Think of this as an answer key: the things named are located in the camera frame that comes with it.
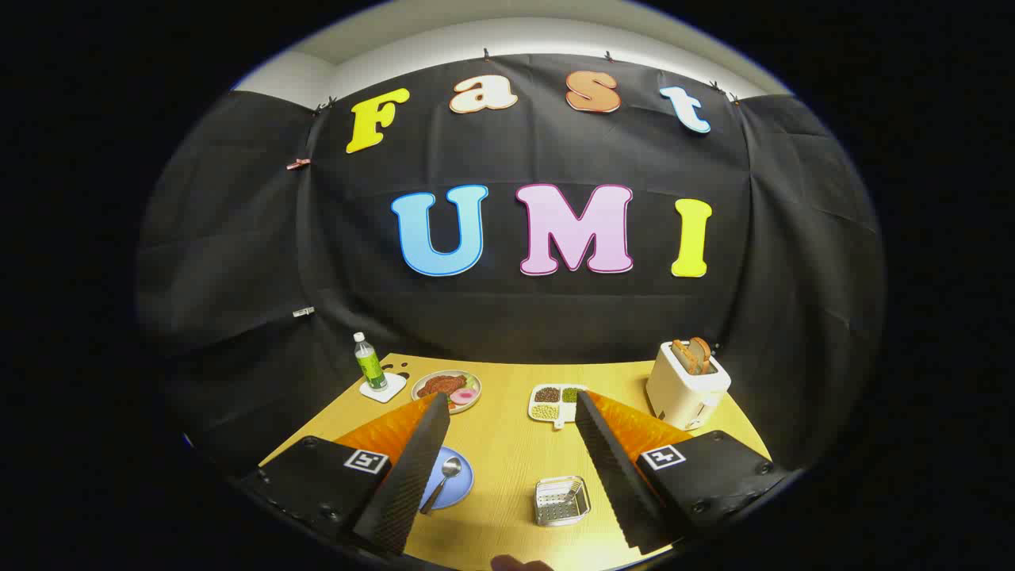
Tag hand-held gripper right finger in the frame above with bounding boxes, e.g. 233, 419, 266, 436
574, 389, 794, 556

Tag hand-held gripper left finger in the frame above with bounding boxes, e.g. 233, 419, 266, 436
235, 391, 451, 558

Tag metal spoon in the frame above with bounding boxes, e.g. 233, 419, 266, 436
419, 457, 462, 515

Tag blue round plate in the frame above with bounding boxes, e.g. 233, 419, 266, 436
418, 446, 475, 510

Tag metal drainer basket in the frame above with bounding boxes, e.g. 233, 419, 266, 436
534, 476, 592, 527

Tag white divided tray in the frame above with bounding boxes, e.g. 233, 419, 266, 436
528, 384, 589, 430

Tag white square coaster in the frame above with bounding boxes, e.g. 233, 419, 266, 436
359, 373, 408, 404

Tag round beige food plate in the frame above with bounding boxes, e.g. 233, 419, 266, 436
411, 370, 482, 415

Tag white toaster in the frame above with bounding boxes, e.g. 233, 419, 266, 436
645, 341, 732, 431

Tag green label plastic bottle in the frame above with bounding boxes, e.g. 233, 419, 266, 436
352, 332, 389, 392

